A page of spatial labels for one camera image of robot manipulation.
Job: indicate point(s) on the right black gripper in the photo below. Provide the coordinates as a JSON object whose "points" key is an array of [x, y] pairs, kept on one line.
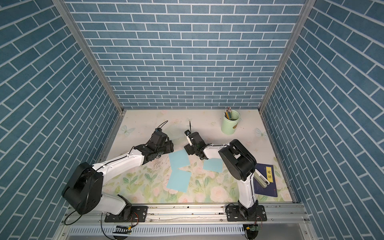
{"points": [[189, 150]]}

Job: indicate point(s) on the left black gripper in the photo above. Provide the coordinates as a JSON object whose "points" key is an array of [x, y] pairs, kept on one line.
{"points": [[170, 147]]}

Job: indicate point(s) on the light blue square paper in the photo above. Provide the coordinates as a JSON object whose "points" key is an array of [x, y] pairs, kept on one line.
{"points": [[179, 159]]}

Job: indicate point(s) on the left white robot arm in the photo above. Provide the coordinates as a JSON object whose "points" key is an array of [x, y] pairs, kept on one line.
{"points": [[84, 188]]}

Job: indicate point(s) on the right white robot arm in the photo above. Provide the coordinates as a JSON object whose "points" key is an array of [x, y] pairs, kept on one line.
{"points": [[240, 163]]}

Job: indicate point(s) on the floral table mat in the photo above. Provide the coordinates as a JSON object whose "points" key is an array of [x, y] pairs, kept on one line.
{"points": [[148, 183]]}

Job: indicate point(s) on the light blue paper right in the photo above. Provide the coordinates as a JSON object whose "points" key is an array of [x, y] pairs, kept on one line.
{"points": [[213, 165]]}

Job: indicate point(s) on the light blue paper front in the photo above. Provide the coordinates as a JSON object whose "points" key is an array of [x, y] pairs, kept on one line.
{"points": [[179, 180]]}

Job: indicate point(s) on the green pen cup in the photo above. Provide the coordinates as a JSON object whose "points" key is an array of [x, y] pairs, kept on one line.
{"points": [[229, 127]]}

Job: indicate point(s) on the coloured pencils in cup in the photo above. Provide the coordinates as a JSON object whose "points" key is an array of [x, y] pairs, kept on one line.
{"points": [[228, 113]]}

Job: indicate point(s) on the white stapler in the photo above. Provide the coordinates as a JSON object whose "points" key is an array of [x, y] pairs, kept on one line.
{"points": [[261, 179]]}

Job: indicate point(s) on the dark blue book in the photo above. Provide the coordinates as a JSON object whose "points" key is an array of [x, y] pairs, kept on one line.
{"points": [[268, 172]]}

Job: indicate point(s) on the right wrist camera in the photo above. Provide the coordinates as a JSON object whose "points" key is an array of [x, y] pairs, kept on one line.
{"points": [[188, 133]]}

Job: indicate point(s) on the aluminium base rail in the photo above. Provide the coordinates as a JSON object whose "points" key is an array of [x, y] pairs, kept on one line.
{"points": [[267, 213]]}

